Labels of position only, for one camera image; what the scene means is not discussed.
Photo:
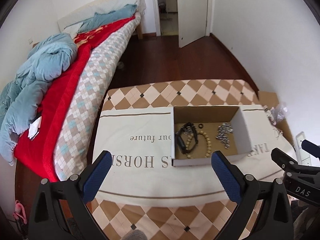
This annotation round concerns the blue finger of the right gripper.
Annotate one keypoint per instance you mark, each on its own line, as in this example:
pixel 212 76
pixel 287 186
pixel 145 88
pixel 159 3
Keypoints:
pixel 284 161
pixel 311 148

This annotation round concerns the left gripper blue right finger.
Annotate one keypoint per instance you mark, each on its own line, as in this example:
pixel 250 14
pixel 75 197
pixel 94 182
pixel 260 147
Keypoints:
pixel 229 176

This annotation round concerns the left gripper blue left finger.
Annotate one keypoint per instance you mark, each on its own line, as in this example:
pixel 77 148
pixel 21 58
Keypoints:
pixel 94 175

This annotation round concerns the white cardboard jewelry box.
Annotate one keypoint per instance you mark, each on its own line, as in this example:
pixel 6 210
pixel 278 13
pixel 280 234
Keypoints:
pixel 206 120

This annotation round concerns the diamond pattern table cloth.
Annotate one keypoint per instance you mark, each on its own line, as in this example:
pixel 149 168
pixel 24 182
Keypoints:
pixel 161 137

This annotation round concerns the clear plastic wrap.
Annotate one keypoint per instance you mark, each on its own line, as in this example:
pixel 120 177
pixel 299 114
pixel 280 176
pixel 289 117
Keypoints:
pixel 280 112

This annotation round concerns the red blanket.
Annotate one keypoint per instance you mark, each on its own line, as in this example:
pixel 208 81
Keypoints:
pixel 38 154

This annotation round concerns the black smart band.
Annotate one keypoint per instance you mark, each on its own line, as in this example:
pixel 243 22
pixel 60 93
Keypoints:
pixel 186 138

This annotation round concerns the pink hanger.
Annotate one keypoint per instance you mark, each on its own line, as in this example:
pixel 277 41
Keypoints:
pixel 19 212

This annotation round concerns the white paper piece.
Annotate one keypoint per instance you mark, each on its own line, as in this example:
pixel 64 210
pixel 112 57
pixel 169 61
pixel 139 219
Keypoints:
pixel 34 128

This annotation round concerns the bed with plaid mattress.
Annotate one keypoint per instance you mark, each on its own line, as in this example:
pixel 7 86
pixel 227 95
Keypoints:
pixel 73 141

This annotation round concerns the light blue duvet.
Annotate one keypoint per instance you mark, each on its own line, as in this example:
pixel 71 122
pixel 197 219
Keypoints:
pixel 45 63

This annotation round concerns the white pillow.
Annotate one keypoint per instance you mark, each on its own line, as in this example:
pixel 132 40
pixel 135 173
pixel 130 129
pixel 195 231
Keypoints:
pixel 99 6

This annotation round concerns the white door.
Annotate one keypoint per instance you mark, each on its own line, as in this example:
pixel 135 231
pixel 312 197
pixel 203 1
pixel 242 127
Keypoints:
pixel 192 20

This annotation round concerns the silver chain jewelry pile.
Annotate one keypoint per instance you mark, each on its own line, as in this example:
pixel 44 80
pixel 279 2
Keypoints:
pixel 223 131

